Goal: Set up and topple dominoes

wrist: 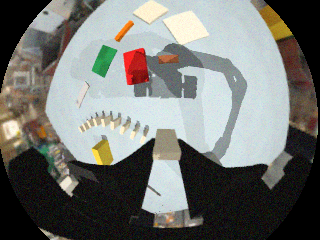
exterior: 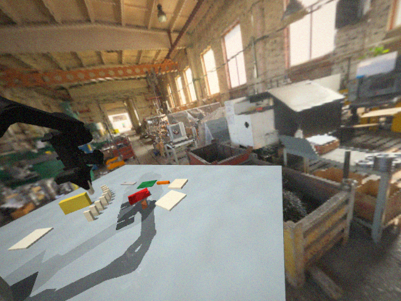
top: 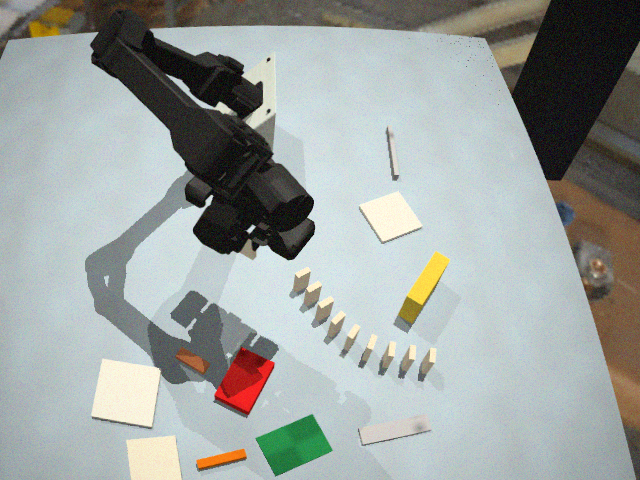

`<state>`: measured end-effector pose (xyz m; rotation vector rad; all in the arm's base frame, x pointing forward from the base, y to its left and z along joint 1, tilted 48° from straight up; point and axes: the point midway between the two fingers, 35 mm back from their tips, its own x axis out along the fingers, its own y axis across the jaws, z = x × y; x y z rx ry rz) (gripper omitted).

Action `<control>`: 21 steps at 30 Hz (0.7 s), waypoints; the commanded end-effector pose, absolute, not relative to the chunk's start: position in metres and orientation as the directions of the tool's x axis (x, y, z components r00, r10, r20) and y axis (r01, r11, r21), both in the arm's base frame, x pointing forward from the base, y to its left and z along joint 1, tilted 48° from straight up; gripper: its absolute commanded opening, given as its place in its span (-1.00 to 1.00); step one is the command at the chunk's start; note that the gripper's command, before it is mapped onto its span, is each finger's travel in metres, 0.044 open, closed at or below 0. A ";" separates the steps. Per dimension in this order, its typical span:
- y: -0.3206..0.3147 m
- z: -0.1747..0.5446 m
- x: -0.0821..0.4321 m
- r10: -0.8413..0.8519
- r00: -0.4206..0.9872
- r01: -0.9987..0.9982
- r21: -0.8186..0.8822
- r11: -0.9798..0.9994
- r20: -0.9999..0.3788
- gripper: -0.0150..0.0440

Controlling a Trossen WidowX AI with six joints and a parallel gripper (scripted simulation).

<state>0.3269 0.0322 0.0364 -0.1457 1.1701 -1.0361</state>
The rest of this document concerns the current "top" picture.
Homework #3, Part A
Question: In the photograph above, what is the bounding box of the red rectangular block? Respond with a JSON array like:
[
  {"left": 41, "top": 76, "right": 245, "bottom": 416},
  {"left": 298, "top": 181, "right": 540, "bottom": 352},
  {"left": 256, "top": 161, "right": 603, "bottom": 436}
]
[{"left": 214, "top": 347, "right": 275, "bottom": 415}]

